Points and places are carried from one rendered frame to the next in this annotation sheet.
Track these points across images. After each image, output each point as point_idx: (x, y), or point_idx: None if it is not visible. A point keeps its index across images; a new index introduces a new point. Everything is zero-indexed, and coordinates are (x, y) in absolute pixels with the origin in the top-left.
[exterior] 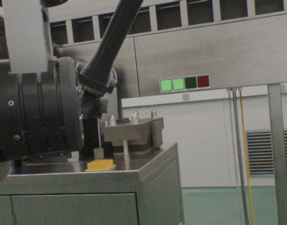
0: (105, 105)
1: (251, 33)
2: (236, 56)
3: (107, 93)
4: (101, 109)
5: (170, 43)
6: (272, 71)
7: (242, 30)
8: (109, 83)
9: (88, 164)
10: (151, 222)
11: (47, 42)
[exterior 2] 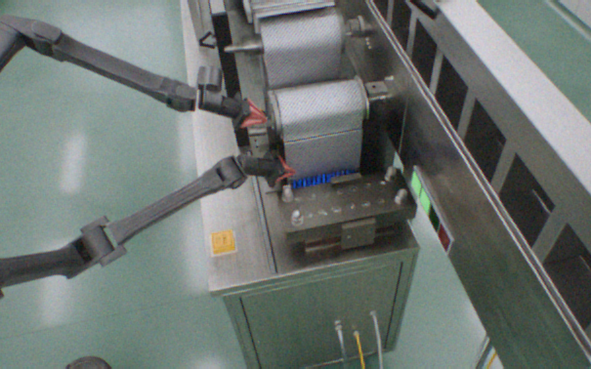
0: (274, 178)
1: (517, 278)
2: (485, 271)
3: (322, 143)
4: (270, 179)
5: (436, 140)
6: (509, 356)
7: (508, 254)
8: (75, 273)
9: (210, 234)
10: (248, 315)
11: None
